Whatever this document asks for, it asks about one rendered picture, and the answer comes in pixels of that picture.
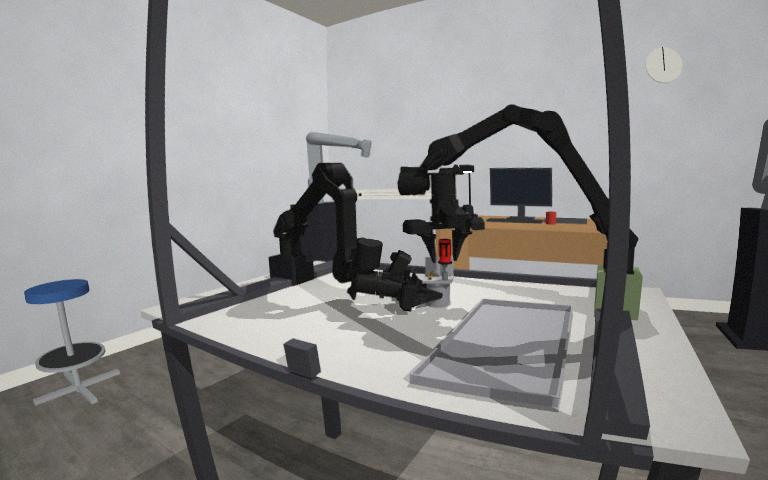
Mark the red screwdriver handle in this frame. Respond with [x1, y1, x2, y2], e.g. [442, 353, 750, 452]
[438, 239, 452, 280]

